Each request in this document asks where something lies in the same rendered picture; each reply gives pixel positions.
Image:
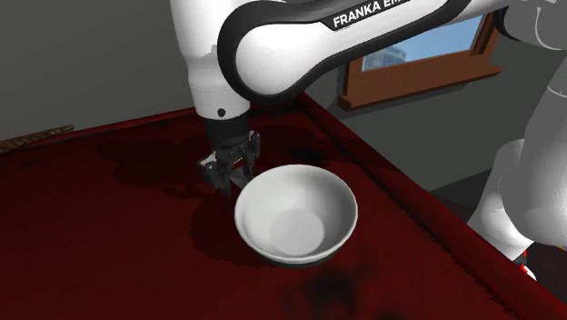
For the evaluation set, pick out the white bowl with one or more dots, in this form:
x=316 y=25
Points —
x=296 y=217

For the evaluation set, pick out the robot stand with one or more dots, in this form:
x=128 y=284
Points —
x=551 y=266

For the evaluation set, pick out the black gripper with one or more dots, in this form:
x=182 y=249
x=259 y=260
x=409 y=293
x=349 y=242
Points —
x=226 y=133

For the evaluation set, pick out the brown framed window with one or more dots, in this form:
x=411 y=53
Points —
x=421 y=80

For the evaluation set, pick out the dark red table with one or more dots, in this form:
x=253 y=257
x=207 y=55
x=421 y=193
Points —
x=110 y=248

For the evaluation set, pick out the brown wooden bar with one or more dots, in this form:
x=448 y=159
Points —
x=35 y=136

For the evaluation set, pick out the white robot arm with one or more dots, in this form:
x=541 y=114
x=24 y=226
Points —
x=274 y=57

